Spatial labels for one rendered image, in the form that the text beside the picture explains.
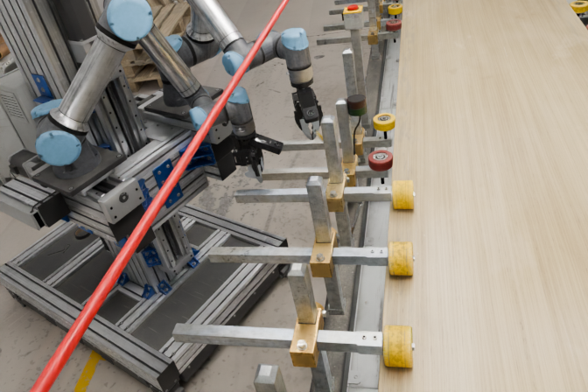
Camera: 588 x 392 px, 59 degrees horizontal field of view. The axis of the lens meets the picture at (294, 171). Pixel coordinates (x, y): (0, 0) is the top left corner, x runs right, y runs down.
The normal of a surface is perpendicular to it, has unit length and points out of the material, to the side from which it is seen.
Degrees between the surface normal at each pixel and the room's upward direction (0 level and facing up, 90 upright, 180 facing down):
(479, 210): 0
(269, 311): 0
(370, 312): 0
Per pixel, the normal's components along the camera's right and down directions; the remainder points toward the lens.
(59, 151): 0.30, 0.57
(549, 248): -0.17, -0.81
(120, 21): 0.45, 0.36
